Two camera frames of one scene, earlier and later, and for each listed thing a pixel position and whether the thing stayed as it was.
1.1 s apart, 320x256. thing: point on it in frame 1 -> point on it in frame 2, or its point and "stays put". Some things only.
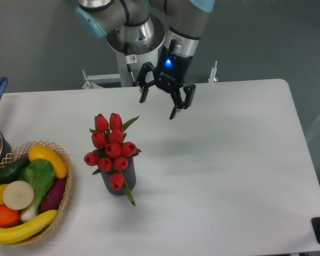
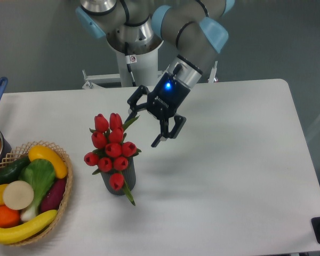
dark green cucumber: [8, 172] stays put
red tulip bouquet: [111, 152] stays put
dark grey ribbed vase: [129, 174] stays put
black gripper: [173, 71] -> [162, 102]
